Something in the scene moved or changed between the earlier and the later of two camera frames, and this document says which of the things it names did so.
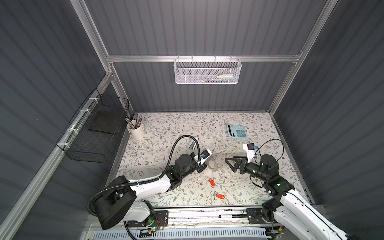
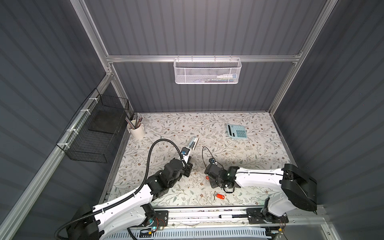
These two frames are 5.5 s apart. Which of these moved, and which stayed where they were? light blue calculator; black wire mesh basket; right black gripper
Moved: right black gripper
Stayed: light blue calculator; black wire mesh basket
